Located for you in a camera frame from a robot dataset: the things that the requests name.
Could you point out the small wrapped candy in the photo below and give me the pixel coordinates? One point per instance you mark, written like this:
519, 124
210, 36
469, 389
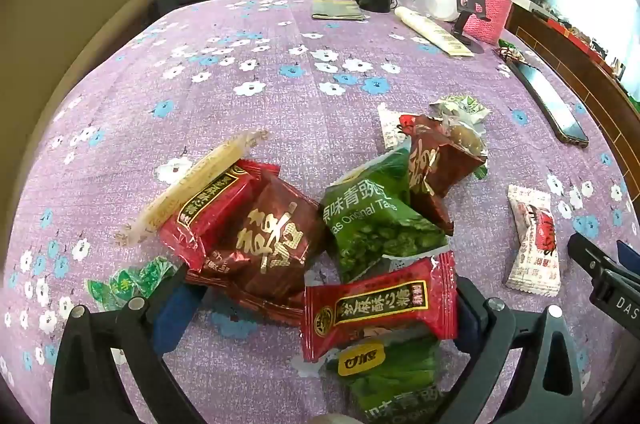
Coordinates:
506, 53

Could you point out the long yellow candy bar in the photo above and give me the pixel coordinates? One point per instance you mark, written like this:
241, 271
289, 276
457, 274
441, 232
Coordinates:
200, 179

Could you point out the black phone stand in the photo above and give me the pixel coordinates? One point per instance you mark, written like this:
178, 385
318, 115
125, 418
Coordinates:
472, 3

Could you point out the cream tube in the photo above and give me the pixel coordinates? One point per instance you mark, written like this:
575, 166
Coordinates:
432, 31

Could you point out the white red candy packet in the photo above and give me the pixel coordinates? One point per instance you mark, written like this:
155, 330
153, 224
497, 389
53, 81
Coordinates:
535, 239
390, 128

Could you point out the green white candy packet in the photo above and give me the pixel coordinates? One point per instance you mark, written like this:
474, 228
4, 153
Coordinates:
462, 107
130, 284

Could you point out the green pea snack packet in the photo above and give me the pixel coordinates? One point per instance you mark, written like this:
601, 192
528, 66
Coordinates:
395, 384
375, 224

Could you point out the dark red snack packet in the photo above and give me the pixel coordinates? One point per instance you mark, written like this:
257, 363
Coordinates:
440, 163
272, 244

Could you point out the white round lid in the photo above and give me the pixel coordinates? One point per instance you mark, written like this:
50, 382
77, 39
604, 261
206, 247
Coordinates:
442, 1

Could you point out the dark booklet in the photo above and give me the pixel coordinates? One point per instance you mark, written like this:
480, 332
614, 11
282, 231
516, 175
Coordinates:
337, 9

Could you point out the black smartphone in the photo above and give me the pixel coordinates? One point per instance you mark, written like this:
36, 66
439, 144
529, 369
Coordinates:
547, 101

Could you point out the clear packet brown snack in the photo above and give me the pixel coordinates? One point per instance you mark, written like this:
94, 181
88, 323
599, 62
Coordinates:
467, 138

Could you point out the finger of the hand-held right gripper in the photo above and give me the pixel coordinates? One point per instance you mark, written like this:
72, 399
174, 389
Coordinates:
587, 254
629, 256

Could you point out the bright red snack packet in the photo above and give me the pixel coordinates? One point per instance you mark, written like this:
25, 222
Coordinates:
210, 209
380, 309

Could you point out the purple floral tablecloth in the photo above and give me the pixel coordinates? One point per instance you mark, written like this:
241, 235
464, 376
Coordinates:
300, 103

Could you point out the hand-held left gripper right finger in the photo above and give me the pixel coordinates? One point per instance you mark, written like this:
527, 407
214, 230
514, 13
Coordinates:
467, 324

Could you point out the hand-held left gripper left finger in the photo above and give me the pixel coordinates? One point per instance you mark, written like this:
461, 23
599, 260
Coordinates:
177, 319

